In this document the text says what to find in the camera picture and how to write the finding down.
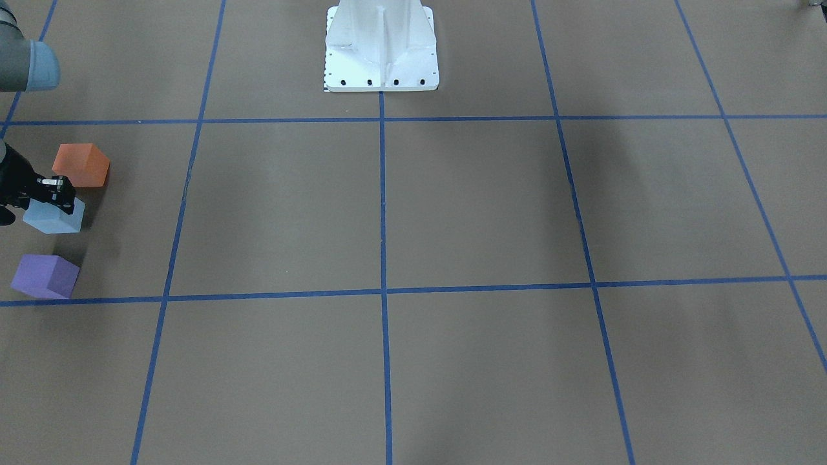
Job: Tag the purple foam block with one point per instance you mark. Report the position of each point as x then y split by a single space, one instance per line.
45 276

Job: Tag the orange foam block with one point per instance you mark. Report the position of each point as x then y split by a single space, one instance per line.
83 163

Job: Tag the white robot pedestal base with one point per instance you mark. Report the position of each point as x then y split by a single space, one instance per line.
380 46

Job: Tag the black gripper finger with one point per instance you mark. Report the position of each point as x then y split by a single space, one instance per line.
59 192

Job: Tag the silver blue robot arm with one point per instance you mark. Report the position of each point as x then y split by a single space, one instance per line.
27 66

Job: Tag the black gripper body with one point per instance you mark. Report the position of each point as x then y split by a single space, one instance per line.
14 177

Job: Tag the light blue foam block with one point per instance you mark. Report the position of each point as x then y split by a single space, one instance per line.
49 219

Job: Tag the brown paper table mat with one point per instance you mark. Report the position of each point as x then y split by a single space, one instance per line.
601 240

